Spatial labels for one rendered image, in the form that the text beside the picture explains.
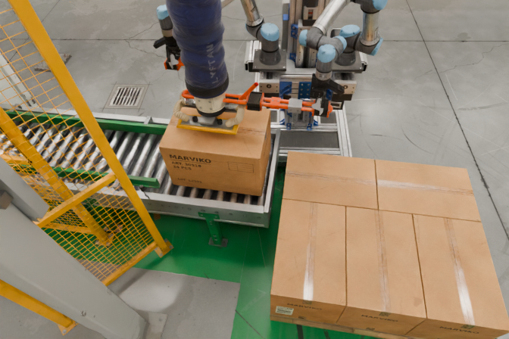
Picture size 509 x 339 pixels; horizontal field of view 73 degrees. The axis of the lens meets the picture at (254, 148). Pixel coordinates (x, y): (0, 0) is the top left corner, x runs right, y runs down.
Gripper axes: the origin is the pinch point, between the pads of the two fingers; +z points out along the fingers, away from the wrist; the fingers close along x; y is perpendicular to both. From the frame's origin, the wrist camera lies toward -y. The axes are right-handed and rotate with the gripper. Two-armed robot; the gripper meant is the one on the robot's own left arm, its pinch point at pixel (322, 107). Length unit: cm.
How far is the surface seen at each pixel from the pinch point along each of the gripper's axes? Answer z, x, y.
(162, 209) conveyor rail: 74, 37, 93
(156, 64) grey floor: 120, -166, 192
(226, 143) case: 26, 12, 51
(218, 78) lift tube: -18, 8, 52
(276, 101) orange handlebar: -1.2, 0.8, 23.8
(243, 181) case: 50, 20, 40
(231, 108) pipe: 5.8, 3.5, 48.4
